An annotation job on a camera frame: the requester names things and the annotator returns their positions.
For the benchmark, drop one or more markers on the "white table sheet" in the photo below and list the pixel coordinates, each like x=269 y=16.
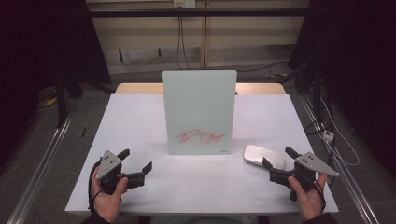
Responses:
x=140 y=124

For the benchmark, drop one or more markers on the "aluminium floor rail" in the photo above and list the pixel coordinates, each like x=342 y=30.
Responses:
x=351 y=186
x=43 y=161

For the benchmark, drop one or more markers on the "black pen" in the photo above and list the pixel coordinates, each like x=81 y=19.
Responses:
x=83 y=132

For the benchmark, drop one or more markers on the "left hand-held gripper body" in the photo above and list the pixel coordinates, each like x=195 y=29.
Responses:
x=107 y=163

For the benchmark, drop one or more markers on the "wooden table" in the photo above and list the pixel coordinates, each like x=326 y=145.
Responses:
x=137 y=88

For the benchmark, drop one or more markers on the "white whiteboard eraser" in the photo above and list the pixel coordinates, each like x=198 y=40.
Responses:
x=260 y=154

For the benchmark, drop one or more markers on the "person's left hand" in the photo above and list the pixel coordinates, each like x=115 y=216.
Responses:
x=107 y=203

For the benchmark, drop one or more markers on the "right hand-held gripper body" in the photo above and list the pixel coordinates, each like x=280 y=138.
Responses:
x=313 y=164

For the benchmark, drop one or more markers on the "pale green glass whiteboard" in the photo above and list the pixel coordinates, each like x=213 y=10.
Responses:
x=199 y=102

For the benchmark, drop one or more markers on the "black metal stand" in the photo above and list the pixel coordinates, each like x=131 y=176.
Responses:
x=61 y=99

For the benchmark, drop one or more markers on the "black curtain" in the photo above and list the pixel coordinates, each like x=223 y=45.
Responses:
x=358 y=62
x=40 y=46

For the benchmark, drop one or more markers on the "black horizontal bar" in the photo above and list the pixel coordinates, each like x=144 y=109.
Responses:
x=155 y=12

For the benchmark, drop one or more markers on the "person's right hand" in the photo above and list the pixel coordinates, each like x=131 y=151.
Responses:
x=309 y=202

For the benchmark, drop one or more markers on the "white wall outlet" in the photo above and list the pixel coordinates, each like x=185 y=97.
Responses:
x=184 y=3

